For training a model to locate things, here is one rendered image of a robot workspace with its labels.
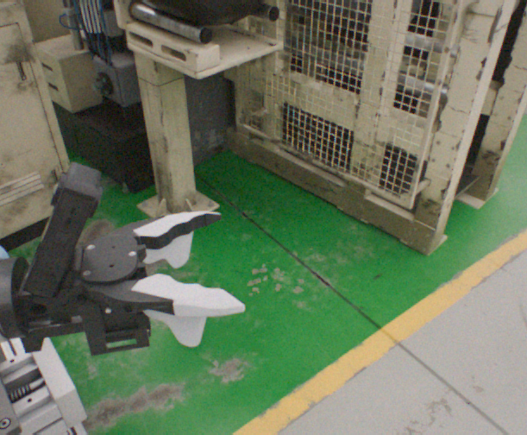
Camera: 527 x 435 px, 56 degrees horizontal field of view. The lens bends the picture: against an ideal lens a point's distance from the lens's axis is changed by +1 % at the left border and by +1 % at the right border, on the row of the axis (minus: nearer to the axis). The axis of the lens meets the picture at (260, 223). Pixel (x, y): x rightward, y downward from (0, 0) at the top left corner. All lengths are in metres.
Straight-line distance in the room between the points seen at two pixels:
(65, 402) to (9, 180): 1.34
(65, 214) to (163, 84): 1.54
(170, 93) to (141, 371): 1.00
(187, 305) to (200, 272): 1.56
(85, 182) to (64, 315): 0.14
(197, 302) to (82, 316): 0.11
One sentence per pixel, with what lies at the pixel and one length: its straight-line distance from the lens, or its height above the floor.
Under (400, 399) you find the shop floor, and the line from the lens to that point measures 1.66.
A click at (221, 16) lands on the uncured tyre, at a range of 1.54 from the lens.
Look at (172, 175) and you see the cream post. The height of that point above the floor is 0.23.
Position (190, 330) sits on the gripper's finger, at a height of 1.04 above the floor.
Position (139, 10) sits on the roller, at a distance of 1.72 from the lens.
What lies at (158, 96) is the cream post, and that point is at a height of 0.58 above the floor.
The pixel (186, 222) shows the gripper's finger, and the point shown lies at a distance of 0.50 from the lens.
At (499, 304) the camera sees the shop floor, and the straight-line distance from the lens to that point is 2.03.
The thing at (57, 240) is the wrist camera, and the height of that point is 1.12.
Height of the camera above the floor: 1.37
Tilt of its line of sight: 39 degrees down
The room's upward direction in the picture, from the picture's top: straight up
